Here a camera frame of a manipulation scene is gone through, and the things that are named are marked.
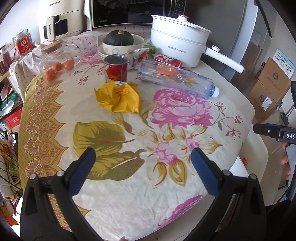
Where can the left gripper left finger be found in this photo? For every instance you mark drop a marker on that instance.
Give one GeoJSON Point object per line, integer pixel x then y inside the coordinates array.
{"type": "Point", "coordinates": [38, 220]}

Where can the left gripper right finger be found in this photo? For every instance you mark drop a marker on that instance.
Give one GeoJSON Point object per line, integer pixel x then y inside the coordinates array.
{"type": "Point", "coordinates": [237, 211]}

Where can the clear plastic water bottle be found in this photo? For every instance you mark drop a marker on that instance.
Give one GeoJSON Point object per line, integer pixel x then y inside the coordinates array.
{"type": "Point", "coordinates": [180, 79]}

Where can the yellow wrapper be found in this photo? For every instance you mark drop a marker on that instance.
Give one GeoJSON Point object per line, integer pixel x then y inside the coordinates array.
{"type": "Point", "coordinates": [119, 97]}

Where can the red cartoon drink can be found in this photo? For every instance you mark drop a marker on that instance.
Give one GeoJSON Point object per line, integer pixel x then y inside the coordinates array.
{"type": "Point", "coordinates": [168, 60]}

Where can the red tin can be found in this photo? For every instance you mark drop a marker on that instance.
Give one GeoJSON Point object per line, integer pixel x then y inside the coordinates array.
{"type": "Point", "coordinates": [115, 68]}

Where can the small white red snack packet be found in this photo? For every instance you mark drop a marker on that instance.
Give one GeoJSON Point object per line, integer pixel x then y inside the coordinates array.
{"type": "Point", "coordinates": [135, 57]}

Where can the person's right hand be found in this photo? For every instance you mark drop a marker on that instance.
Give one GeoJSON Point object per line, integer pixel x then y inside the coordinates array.
{"type": "Point", "coordinates": [284, 161]}

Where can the lower cardboard box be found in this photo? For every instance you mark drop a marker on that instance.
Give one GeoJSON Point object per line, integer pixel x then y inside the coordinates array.
{"type": "Point", "coordinates": [262, 101]}

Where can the cardboard box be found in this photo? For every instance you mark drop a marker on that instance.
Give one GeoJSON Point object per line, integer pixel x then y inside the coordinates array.
{"type": "Point", "coordinates": [262, 101]}
{"type": "Point", "coordinates": [274, 80]}

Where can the white plastic chair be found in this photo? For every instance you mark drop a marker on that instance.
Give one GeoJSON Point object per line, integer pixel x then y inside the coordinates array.
{"type": "Point", "coordinates": [256, 153]}

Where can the orange packet on chair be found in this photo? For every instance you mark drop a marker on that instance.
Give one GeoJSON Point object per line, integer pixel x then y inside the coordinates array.
{"type": "Point", "coordinates": [245, 162]}

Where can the upper cardboard box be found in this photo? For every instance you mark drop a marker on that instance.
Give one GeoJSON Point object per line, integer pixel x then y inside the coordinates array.
{"type": "Point", "coordinates": [274, 80]}

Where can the floral tablecloth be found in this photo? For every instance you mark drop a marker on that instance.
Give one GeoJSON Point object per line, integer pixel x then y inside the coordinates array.
{"type": "Point", "coordinates": [143, 177]}

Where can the wooden shelf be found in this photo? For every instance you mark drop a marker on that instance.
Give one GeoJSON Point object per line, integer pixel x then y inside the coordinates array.
{"type": "Point", "coordinates": [10, 99]}

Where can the grey refrigerator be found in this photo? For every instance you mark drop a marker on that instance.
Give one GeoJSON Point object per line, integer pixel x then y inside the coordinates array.
{"type": "Point", "coordinates": [236, 26]}

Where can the orange cherry tomato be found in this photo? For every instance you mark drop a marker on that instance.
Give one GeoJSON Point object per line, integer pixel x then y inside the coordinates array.
{"type": "Point", "coordinates": [57, 67]}
{"type": "Point", "coordinates": [50, 74]}
{"type": "Point", "coordinates": [69, 64]}

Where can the white electric cooking pot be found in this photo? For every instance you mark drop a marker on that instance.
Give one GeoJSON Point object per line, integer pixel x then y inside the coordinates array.
{"type": "Point", "coordinates": [185, 41]}

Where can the small dotted cloth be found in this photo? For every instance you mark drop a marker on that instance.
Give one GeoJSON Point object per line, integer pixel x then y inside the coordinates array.
{"type": "Point", "coordinates": [26, 68]}

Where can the glass jar with wooden lid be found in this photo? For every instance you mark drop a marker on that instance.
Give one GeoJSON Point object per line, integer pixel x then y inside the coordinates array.
{"type": "Point", "coordinates": [59, 52]}

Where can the stacked white plates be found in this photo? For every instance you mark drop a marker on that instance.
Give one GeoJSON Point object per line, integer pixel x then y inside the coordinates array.
{"type": "Point", "coordinates": [101, 52]}

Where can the red label spice jar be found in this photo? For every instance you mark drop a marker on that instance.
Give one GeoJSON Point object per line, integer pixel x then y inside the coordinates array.
{"type": "Point", "coordinates": [23, 42]}

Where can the dark green pumpkin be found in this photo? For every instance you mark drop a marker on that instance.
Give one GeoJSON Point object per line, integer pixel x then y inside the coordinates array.
{"type": "Point", "coordinates": [119, 38]}

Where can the cream air fryer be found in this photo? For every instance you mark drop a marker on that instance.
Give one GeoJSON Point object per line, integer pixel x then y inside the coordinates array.
{"type": "Point", "coordinates": [61, 18]}

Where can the black microwave oven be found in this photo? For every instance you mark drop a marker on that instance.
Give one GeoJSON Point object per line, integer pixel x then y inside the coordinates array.
{"type": "Point", "coordinates": [111, 13]}

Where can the wire basket rack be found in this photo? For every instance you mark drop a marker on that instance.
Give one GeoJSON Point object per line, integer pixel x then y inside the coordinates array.
{"type": "Point", "coordinates": [11, 187]}

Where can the white bowl with green handle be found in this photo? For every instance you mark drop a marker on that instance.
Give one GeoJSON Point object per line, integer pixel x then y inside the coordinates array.
{"type": "Point", "coordinates": [139, 43]}

